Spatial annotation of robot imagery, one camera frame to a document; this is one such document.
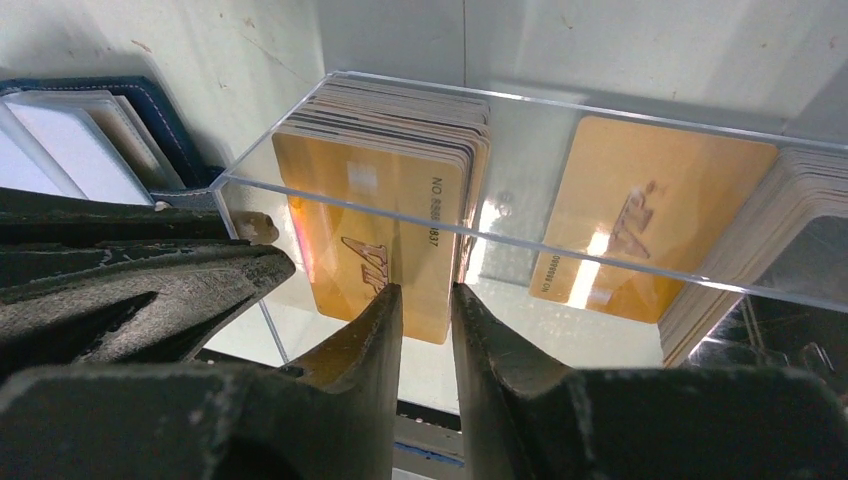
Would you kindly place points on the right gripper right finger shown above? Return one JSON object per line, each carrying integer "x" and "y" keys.
{"x": 526, "y": 415}

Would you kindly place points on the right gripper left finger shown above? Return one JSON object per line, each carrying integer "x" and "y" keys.
{"x": 329, "y": 414}

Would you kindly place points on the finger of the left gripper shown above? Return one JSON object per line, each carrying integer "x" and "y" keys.
{"x": 146, "y": 302}
{"x": 36, "y": 218}

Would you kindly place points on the blue card holder wallet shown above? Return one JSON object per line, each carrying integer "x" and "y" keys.
{"x": 112, "y": 139}

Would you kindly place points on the clear plastic card tray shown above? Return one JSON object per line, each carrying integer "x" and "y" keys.
{"x": 708, "y": 322}

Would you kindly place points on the orange card stack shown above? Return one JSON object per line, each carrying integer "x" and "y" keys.
{"x": 381, "y": 176}

